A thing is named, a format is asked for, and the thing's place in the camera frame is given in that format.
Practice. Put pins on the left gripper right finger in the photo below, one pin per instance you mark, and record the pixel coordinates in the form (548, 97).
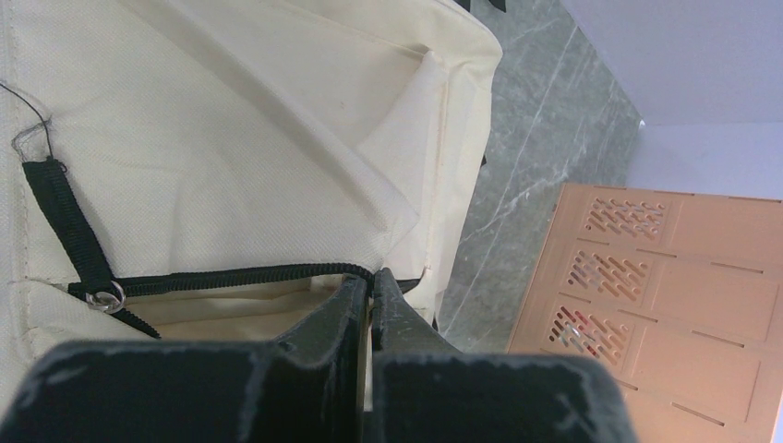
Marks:
(425, 390)

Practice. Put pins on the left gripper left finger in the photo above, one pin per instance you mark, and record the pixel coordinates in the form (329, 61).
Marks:
(305, 386)

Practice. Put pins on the beige canvas backpack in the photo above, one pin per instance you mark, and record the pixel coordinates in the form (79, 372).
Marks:
(156, 154)

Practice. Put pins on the orange plastic file organizer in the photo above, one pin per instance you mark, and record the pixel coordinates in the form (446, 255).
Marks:
(677, 295)

